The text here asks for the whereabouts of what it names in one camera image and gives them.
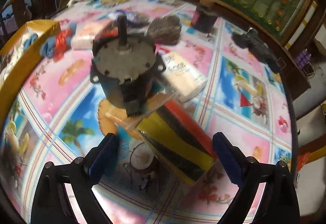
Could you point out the purple spray cans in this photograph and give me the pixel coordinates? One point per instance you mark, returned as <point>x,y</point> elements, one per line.
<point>303,58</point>

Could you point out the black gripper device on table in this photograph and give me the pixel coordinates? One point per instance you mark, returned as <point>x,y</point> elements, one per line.
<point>257,47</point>

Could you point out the pink tissue pack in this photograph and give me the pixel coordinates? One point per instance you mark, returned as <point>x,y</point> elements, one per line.
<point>89,33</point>

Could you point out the floral patterned tablecloth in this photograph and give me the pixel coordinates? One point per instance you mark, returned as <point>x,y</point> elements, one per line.
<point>59,115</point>

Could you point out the white tissue pack with label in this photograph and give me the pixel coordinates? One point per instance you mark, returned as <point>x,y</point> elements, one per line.
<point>184,78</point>

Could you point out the blue cloth with red bag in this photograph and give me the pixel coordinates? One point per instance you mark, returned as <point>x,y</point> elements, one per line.
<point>55,46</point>

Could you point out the orange plastic bag at right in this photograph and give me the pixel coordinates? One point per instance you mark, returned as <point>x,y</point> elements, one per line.
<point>302,160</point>

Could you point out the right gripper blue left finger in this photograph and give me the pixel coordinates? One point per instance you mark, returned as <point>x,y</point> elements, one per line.
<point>100,158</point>

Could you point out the dark jar with cork lid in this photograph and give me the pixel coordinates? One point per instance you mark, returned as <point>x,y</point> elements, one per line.
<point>204,17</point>

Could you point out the black electric motor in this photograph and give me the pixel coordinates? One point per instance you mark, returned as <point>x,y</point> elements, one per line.
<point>125,66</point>

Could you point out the blue white plastic bag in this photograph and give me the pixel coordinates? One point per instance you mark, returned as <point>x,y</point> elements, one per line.
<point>134,19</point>

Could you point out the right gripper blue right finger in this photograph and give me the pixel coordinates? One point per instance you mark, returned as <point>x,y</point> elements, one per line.
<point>231,158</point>

